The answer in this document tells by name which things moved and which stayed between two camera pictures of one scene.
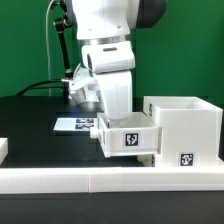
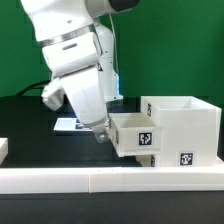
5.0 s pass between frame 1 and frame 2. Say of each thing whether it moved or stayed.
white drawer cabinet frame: stayed
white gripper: moved
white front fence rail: stayed
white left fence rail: stayed
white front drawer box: stayed
